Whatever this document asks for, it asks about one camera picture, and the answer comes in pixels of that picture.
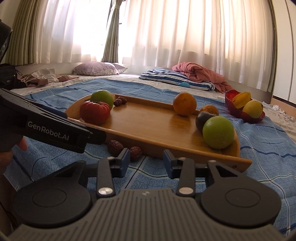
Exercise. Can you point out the pink clothing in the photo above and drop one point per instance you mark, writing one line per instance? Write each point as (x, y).
(67, 78)

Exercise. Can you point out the white wardrobe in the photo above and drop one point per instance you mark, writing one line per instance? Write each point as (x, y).
(286, 51)

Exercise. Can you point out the purple pillow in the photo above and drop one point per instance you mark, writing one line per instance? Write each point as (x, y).
(94, 68)
(121, 69)

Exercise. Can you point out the yellow starfruit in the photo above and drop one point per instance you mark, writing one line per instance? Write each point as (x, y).
(240, 98)

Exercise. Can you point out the red glass bowl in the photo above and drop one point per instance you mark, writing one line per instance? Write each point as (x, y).
(233, 109)

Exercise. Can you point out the black bag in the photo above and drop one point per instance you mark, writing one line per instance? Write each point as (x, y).
(8, 77)

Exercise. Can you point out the small orange fruit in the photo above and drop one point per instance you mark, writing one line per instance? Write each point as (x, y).
(209, 109)

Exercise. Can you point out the crumpled white cloth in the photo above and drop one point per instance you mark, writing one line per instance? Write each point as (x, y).
(276, 107)

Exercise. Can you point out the blue white striped pillow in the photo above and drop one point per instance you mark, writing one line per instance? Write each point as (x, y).
(166, 77)

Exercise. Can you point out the pink quilt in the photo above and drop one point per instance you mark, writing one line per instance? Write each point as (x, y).
(201, 74)

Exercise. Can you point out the orange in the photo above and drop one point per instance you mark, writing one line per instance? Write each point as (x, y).
(184, 104)

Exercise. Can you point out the red date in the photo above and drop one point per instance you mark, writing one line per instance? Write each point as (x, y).
(115, 147)
(117, 102)
(136, 153)
(124, 100)

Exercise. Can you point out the white sheer curtain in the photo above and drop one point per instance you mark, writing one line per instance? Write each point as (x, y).
(173, 30)

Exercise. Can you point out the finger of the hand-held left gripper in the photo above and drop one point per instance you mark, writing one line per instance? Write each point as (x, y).
(97, 138)
(55, 112)

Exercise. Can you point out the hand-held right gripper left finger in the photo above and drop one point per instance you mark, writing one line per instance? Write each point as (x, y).
(125, 161)

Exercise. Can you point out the yellow mango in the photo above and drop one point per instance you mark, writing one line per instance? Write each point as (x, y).
(253, 109)

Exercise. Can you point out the wooden tray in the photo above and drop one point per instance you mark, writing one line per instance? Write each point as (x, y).
(150, 120)

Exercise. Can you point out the red tomato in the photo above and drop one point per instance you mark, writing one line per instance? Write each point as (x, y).
(94, 113)

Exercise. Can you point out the person's left hand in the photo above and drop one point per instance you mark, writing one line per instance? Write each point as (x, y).
(23, 144)

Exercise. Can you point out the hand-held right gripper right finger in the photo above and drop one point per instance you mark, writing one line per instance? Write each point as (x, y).
(167, 162)

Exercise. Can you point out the white clothing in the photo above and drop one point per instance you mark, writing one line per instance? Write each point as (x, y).
(45, 74)

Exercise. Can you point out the blue checked blanket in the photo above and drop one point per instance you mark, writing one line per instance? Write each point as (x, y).
(266, 150)

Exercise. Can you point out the dark object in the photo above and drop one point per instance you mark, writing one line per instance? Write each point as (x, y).
(4, 39)

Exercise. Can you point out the green curtain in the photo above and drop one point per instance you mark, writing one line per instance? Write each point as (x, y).
(27, 32)
(113, 34)
(274, 46)

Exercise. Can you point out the dark purple fruit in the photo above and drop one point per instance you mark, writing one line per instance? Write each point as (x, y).
(201, 121)

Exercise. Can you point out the green apple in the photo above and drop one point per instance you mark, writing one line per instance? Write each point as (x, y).
(218, 132)
(103, 97)

